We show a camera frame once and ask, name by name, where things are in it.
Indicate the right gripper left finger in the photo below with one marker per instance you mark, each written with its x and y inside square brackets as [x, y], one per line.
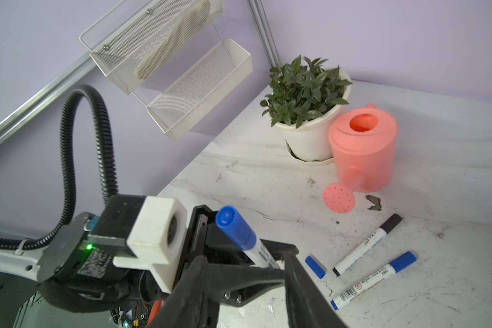
[183, 308]

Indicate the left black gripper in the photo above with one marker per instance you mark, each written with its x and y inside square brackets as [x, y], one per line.
[231, 277]

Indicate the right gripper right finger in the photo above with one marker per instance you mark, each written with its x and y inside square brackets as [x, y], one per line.
[305, 305]

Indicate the blue pen cap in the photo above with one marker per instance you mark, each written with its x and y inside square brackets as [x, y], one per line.
[315, 266]

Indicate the white marker blue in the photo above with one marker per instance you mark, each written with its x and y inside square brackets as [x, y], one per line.
[233, 225]
[387, 271]

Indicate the white marker black tip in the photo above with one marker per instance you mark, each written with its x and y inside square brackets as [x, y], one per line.
[351, 258]

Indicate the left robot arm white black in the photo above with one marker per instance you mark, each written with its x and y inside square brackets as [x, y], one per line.
[75, 275]

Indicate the pink watering can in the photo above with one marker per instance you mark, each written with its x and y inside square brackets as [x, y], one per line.
[363, 147]

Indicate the white lower mesh shelf bin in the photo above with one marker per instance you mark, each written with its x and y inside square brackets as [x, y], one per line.
[201, 88]

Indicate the white mesh shelf bin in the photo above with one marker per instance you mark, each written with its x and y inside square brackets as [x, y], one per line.
[201, 88]
[124, 36]

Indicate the potted green plant white pot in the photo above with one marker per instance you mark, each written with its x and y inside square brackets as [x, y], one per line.
[304, 100]

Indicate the white upper mesh shelf bin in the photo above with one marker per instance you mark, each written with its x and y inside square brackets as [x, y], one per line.
[124, 36]

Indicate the beige glove in shelf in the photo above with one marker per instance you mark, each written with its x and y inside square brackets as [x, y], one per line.
[182, 33]

